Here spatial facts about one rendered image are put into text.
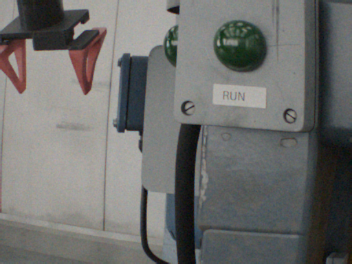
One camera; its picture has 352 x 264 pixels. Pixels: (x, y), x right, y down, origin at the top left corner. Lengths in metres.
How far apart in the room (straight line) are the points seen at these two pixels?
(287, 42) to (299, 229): 0.12
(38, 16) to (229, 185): 0.48
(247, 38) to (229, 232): 0.13
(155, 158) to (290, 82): 0.51
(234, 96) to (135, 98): 0.51
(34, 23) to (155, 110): 0.18
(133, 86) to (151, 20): 5.20
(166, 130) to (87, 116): 5.38
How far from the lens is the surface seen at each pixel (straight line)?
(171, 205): 0.99
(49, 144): 6.48
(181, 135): 0.53
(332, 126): 0.50
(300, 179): 0.49
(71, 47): 0.93
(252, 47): 0.44
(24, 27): 0.96
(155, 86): 0.94
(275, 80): 0.45
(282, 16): 0.45
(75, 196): 6.39
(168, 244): 5.64
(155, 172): 0.94
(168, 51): 0.48
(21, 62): 1.03
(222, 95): 0.46
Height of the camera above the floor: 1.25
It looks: 3 degrees down
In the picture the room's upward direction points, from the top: 3 degrees clockwise
